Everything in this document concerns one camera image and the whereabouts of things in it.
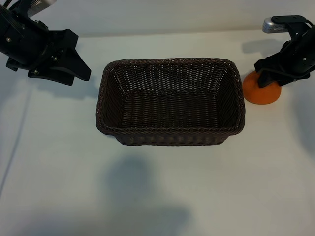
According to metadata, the dark brown wicker basket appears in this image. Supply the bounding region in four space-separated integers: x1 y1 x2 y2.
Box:
95 58 246 147

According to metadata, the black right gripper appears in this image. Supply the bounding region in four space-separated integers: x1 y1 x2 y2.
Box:
254 23 315 89

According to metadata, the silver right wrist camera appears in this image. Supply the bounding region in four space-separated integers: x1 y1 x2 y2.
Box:
262 15 315 40

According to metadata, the orange with knobby stem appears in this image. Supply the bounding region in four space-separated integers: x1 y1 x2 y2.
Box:
242 70 282 105

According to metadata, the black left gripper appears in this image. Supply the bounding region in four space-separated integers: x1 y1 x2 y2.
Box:
0 4 92 86

